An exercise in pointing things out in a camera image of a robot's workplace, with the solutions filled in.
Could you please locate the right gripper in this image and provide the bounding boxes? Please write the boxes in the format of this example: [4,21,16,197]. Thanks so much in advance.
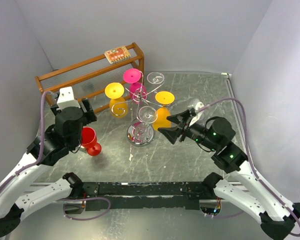
[158,109,219,151]

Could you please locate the orange wine glass front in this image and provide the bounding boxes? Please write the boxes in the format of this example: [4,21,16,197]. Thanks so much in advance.
[152,91,175,131]

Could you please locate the orange wine glass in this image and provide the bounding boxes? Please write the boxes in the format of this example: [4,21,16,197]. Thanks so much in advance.
[104,82,128,118]
[152,91,175,131]

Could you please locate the clear wine glass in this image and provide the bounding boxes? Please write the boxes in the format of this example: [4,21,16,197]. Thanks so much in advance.
[146,71,165,94]
[135,105,158,146]

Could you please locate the red plastic cup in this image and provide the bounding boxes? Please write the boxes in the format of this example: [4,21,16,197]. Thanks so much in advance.
[81,127,102,157]

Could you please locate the pink wine glass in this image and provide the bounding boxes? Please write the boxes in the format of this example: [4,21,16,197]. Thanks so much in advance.
[123,68,147,104]

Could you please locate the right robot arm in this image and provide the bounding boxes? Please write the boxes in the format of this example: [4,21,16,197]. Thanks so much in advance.
[157,109,300,240]

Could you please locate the chrome wine glass rack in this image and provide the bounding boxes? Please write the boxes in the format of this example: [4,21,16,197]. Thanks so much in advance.
[105,68,175,147]

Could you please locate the wooden shelf rack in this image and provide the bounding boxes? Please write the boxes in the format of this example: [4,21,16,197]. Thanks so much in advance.
[35,42,145,113]

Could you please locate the orange spiral notebook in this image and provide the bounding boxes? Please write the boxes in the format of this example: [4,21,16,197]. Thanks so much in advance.
[104,46,131,64]

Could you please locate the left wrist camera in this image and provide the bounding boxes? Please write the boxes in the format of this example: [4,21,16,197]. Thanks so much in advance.
[57,86,76,102]

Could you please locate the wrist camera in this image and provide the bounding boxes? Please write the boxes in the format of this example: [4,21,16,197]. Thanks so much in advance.
[187,98,204,126]
[57,86,76,102]

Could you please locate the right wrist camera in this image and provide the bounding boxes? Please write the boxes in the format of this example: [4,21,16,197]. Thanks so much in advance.
[187,98,204,126]

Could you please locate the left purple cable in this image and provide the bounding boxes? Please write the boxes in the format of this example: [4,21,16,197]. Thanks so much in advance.
[0,90,58,201]

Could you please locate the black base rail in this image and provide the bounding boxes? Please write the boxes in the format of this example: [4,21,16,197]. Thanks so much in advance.
[65,181,217,210]

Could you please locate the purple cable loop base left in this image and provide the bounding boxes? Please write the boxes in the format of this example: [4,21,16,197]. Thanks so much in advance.
[56,196,111,222]

